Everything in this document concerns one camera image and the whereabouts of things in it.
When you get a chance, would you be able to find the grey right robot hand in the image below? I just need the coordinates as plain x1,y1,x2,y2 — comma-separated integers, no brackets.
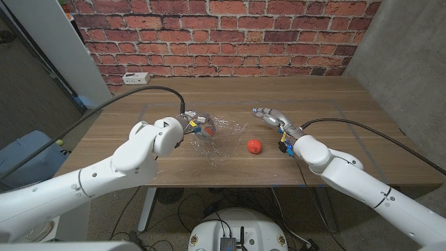
252,107,306,140

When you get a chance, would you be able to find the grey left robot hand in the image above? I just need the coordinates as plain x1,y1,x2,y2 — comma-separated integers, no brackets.
174,110,217,141

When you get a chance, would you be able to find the clear plastic wrap sheet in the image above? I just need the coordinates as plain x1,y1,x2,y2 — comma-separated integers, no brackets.
190,116,249,167

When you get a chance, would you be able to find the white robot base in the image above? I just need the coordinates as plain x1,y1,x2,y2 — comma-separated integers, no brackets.
187,208,289,251

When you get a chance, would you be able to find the red toy ball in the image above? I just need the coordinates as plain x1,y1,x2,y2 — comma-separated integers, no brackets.
247,139,263,155

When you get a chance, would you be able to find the black ribbed round disc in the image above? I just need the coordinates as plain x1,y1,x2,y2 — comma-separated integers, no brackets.
155,187,185,205

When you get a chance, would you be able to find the white power outlet box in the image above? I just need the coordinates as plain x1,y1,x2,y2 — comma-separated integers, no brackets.
121,72,151,86

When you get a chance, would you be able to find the red brick printed backdrop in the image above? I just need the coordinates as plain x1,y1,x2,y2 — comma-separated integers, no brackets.
66,0,383,94

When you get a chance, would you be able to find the white table leg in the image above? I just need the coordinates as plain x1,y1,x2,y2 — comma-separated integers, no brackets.
137,187,157,233

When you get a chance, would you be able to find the grey table leg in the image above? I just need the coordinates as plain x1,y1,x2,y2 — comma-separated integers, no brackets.
316,188,338,234

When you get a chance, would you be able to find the black floor power adapter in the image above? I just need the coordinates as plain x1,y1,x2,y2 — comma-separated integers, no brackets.
299,238,320,251

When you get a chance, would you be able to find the white pillar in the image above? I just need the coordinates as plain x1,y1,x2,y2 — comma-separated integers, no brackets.
3,0,113,109

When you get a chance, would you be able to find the blue bin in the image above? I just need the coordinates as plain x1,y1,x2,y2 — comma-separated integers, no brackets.
0,130,69,191

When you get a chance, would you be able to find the white robot torso edge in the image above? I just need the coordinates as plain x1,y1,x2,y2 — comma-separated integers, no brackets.
0,240,144,251

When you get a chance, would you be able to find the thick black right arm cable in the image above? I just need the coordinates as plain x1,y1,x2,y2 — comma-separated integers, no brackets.
300,118,446,176

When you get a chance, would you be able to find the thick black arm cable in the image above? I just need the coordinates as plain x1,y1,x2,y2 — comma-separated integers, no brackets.
300,118,446,176
0,85,187,181

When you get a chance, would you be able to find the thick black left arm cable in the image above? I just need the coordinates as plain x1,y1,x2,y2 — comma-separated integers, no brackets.
0,85,187,181

